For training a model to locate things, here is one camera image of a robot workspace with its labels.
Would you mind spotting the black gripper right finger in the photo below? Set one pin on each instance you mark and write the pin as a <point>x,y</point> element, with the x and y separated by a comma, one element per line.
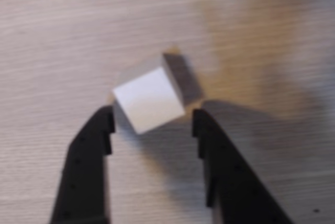
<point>235,190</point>

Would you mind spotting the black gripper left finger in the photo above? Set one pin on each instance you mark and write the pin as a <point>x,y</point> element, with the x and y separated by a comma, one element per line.
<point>83,177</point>

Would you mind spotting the white cube block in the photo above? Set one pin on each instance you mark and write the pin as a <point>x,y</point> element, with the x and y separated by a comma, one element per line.
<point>149,98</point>

